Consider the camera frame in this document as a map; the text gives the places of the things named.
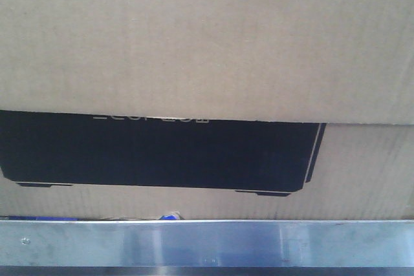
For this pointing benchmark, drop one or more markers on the metal shelf front beam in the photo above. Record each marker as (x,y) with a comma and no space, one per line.
(208,243)

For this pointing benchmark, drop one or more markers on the brown cardboard box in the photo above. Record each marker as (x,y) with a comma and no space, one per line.
(214,109)

